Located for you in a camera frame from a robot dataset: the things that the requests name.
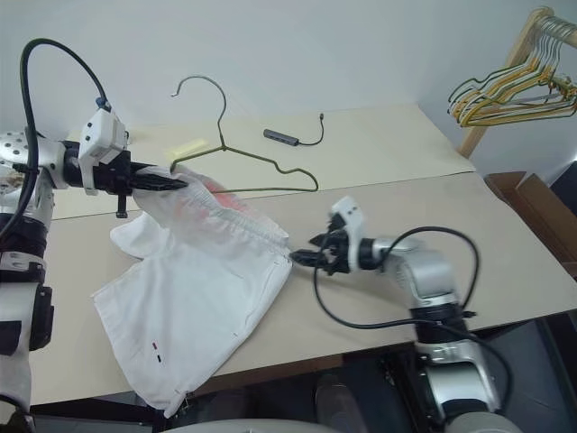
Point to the wooden clothes rack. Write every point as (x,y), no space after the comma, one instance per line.
(518,67)

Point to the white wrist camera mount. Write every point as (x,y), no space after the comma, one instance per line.
(101,135)
(349,212)

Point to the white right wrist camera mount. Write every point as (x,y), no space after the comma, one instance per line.
(349,212)

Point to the brown cardboard box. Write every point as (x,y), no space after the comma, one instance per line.
(532,207)

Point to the dark rounded shape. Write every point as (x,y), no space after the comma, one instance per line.
(336,399)

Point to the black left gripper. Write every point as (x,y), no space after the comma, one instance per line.
(115,178)

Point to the white shorts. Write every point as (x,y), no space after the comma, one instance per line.
(189,279)

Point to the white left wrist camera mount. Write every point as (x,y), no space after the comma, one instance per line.
(101,135)

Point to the white rounded robot torso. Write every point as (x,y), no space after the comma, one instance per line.
(243,425)

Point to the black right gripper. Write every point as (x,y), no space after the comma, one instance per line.
(345,257)

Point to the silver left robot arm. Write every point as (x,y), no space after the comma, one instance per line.
(22,252)

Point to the pale yellow note pad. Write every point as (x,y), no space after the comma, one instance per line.
(185,148)

